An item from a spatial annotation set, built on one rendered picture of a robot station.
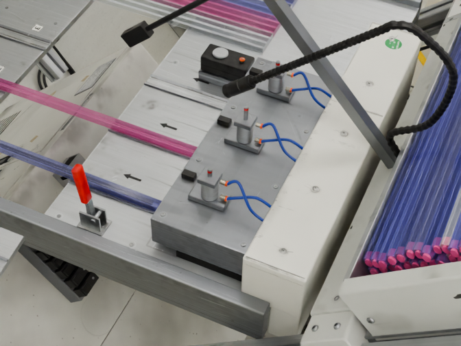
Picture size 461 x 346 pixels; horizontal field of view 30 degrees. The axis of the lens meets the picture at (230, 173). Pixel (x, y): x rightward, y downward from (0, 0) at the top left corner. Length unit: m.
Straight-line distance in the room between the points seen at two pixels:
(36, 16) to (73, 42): 1.09
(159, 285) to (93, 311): 0.56
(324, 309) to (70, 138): 0.83
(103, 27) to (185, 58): 1.30
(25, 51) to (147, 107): 0.24
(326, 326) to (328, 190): 0.19
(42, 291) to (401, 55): 0.76
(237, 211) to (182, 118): 0.24
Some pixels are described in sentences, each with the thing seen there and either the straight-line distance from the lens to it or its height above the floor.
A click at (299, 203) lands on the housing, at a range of 1.07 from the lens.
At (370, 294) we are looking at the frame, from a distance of 0.91.
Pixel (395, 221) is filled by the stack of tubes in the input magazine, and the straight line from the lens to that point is 0.99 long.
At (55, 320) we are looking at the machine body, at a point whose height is 0.62.
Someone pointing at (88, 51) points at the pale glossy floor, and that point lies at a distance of 2.59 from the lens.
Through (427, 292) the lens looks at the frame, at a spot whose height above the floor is 1.49.
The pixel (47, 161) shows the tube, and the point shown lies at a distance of 1.22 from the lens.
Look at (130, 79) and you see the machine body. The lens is 1.82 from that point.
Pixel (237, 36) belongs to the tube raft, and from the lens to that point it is 1.40.
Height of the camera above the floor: 1.98
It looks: 44 degrees down
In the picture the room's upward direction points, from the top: 73 degrees clockwise
